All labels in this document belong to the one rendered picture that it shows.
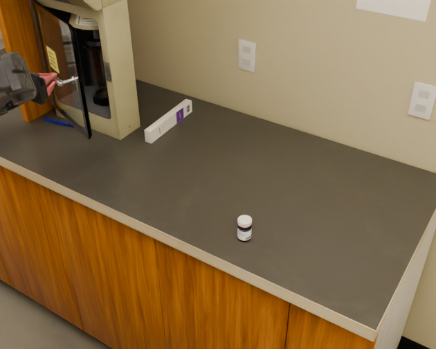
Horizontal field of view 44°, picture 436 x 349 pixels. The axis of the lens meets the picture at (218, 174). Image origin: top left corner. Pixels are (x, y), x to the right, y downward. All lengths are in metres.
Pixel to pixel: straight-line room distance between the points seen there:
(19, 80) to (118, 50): 0.64
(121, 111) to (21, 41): 0.42
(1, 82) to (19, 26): 0.80
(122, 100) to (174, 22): 0.43
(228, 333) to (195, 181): 0.48
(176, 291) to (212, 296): 0.15
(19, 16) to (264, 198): 1.03
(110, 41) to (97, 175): 0.43
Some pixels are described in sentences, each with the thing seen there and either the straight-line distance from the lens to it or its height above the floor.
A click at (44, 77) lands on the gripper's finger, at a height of 1.23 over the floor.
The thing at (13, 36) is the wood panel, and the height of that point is 1.27.
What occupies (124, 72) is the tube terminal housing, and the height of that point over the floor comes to 1.18.
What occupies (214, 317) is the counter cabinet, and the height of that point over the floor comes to 0.64.
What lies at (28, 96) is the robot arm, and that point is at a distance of 1.30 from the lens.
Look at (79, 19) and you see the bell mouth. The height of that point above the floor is 1.34.
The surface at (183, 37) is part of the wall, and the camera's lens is 2.12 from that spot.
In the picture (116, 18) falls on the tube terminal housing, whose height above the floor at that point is 1.36.
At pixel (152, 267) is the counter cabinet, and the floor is 0.73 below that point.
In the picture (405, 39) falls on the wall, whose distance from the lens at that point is 1.73.
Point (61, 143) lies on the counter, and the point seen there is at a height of 0.94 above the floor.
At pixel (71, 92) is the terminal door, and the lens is 1.84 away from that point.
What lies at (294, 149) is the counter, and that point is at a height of 0.94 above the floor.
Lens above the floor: 1.97
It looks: 37 degrees down
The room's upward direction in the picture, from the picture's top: straight up
